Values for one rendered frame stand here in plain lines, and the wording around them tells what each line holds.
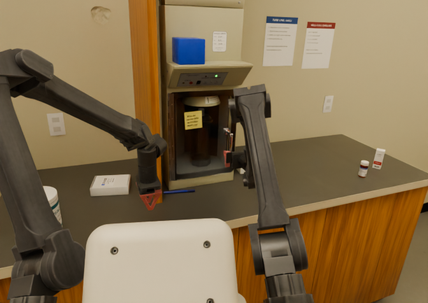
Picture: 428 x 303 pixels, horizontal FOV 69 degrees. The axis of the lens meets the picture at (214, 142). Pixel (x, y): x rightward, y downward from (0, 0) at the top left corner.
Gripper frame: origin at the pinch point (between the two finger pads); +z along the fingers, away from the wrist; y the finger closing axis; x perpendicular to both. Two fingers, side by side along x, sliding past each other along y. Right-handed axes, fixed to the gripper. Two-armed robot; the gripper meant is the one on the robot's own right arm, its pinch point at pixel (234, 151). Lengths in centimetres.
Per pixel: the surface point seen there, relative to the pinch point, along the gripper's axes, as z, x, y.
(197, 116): 10.0, -14.0, 14.0
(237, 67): 0.3, -35.7, 1.3
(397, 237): -18, 57, -96
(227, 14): 12, -54, 2
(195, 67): 0.3, -35.8, 18.3
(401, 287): -10, 115, -129
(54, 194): -5, 5, 70
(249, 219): -19.6, 21.4, 1.3
